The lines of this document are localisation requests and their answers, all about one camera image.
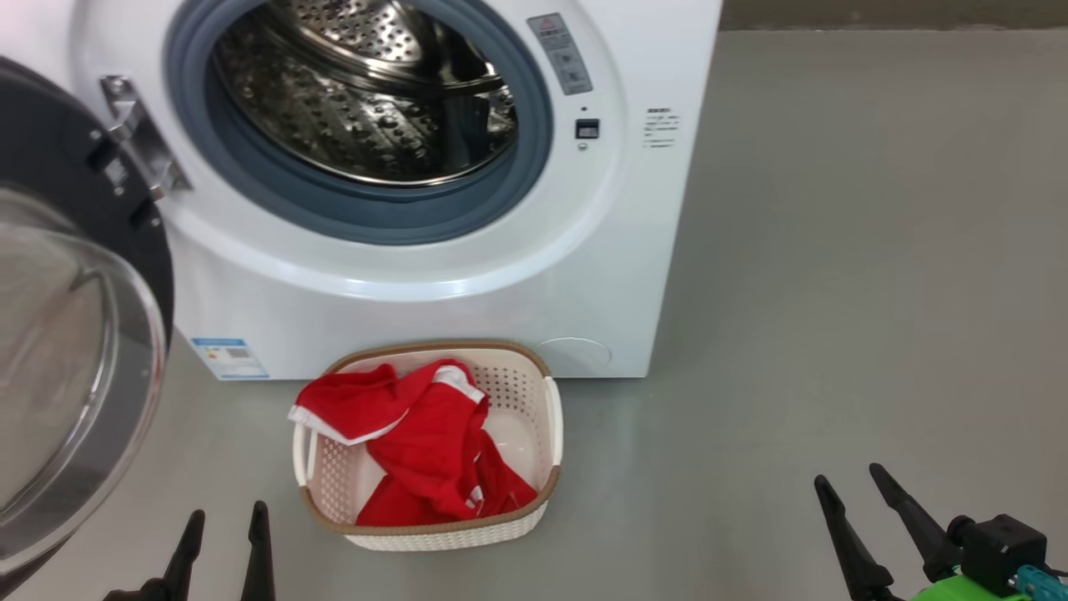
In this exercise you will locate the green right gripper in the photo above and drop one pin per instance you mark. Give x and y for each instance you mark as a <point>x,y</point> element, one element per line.
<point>959,591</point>

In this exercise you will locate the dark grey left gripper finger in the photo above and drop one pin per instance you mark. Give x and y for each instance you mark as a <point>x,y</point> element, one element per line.
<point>179,576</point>
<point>259,559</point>

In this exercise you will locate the red garment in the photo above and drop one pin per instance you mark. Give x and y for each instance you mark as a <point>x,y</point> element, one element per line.
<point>425,442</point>

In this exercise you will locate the washing machine glass door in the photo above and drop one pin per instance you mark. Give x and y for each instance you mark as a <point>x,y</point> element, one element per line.
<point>75,376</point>

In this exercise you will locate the cream perforated laundry basket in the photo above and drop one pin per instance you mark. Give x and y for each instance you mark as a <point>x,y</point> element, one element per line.
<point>517,401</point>

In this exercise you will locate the washing machine drum opening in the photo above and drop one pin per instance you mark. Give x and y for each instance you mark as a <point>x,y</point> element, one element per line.
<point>350,213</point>

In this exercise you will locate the white front-load washing machine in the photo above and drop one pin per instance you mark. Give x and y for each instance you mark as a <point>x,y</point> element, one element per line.
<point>501,292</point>

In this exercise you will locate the metal door hinge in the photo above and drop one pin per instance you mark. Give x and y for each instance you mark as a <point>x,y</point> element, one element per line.
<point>142,138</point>

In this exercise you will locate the stainless steel washing machine drum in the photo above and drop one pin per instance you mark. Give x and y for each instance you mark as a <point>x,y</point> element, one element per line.
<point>334,108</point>

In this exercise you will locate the blue energy label sticker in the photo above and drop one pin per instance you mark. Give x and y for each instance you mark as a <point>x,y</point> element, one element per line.
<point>229,359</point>

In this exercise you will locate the round white filter cover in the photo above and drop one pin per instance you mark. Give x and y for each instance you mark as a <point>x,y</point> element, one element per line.
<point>574,356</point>

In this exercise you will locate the small printed text sticker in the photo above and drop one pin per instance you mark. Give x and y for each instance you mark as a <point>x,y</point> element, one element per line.
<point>661,127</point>

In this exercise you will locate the grey warning sticker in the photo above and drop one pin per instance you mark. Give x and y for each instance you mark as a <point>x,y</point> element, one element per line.
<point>561,54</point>

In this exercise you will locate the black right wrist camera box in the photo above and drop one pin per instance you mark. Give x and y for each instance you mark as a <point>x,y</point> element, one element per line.
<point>997,551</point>

